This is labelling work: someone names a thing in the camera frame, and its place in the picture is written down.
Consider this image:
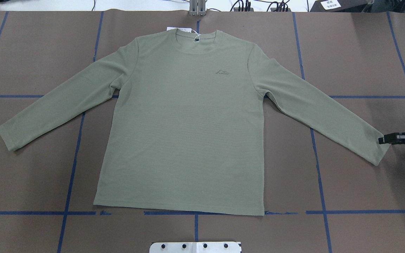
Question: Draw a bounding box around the aluminium frame post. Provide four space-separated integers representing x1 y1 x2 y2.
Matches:
188 0 207 17

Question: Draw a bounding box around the white paper hang tag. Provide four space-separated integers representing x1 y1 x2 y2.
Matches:
167 27 200 40

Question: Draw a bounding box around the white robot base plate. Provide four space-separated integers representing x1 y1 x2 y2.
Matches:
149 241 242 253

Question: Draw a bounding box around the black cables bundle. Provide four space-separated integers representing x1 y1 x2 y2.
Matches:
230 0 291 12

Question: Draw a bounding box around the olive green long-sleeve shirt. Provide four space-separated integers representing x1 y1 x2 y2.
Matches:
0 29 390 216

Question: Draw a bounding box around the dark box with white label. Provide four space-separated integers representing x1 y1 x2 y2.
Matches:
309 0 374 13

